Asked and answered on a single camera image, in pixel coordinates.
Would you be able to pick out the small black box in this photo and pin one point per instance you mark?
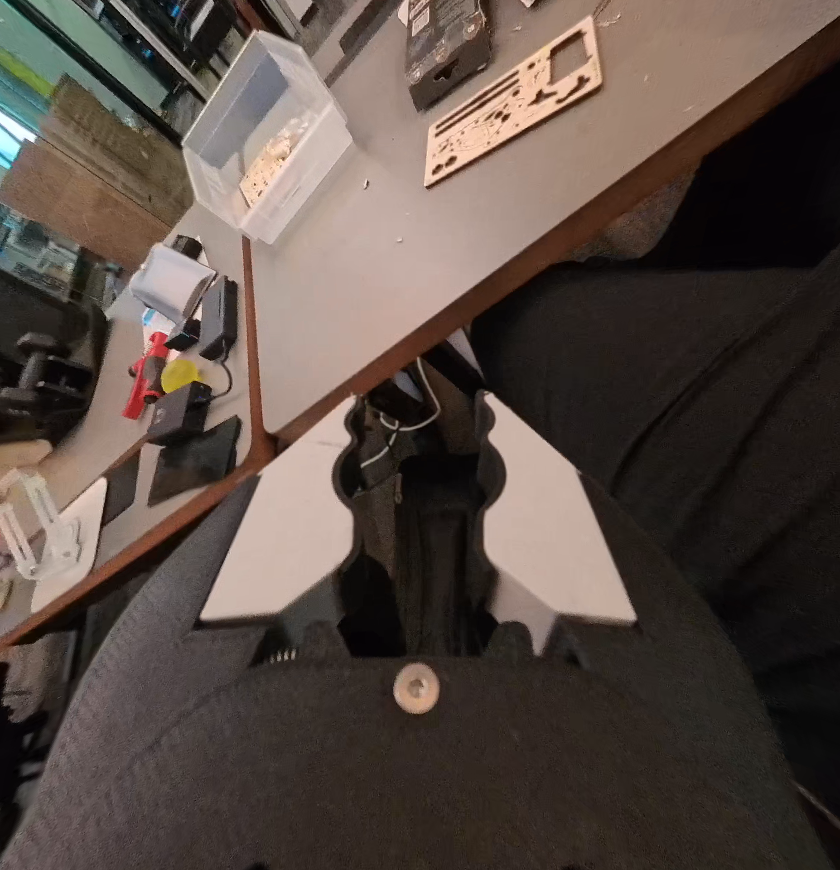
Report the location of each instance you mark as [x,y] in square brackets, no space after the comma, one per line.
[179,411]

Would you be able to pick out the plywood parts sheet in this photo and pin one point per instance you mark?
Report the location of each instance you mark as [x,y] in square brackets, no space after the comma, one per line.
[522,122]

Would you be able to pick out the black cardboard box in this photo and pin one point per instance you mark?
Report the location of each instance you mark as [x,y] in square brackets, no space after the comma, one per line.
[447,41]

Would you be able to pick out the clear plastic bin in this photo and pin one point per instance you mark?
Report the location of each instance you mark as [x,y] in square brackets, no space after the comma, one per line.
[304,177]

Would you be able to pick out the person's dark clothing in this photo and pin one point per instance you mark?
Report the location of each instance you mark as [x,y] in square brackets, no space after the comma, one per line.
[664,408]

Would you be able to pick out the black power bank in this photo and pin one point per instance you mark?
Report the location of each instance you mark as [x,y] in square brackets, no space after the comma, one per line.
[219,316]

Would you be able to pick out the spare plywood model sheets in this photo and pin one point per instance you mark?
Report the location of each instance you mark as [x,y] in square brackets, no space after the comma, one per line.
[270,166]

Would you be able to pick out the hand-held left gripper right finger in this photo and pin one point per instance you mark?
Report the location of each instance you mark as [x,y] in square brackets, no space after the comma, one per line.
[556,544]

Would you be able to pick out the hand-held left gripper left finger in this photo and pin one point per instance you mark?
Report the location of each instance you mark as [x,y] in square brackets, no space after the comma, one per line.
[284,544]

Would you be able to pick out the black dumbbell rack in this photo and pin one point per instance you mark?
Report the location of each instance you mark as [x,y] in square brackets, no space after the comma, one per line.
[46,370]

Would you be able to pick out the white phone stand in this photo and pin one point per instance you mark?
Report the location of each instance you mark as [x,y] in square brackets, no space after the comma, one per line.
[66,564]

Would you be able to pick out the brown cardboard box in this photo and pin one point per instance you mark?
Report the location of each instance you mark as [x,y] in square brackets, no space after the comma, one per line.
[100,183]

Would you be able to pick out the black storage shelf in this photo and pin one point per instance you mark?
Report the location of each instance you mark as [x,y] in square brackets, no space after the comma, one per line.
[155,41]

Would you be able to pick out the small blue black device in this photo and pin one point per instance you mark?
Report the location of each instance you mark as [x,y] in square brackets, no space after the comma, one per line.
[183,333]

